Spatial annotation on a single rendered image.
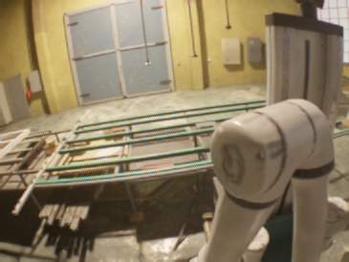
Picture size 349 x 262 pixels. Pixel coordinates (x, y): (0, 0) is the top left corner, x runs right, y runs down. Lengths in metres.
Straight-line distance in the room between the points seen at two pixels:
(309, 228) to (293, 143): 0.26
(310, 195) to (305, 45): 0.51
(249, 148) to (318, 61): 0.62
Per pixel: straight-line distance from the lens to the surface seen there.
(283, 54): 0.64
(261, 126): 0.25
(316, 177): 0.40
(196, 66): 7.47
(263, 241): 0.82
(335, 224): 1.06
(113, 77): 7.77
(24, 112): 9.99
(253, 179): 0.25
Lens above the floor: 1.67
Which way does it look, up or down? 24 degrees down
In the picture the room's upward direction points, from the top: 6 degrees counter-clockwise
